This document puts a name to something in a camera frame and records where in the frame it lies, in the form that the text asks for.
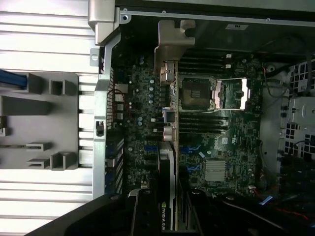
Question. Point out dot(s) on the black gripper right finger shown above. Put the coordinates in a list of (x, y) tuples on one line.
[(194, 216)]

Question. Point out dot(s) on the silver chipset heatsink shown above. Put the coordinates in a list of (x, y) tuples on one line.
[(215, 169)]

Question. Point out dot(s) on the metal disk bay cage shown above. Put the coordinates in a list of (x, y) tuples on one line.
[(302, 110)]

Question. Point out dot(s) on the metal socket cover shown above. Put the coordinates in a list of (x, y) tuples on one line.
[(231, 93)]

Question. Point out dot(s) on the green motherboard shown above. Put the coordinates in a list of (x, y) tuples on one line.
[(241, 137)]

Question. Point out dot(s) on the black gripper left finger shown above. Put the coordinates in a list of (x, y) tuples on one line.
[(145, 216)]

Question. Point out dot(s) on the grey parts rack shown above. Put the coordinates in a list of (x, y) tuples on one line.
[(37, 127)]

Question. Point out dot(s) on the open black PC case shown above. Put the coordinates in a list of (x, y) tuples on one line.
[(99, 157)]

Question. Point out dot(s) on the green RAM stick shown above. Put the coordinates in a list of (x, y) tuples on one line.
[(12, 146)]

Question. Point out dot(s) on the CPU socket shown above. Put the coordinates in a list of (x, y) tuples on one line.
[(197, 94)]

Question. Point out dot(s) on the hard disk with blue bracket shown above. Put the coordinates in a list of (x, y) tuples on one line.
[(12, 79)]

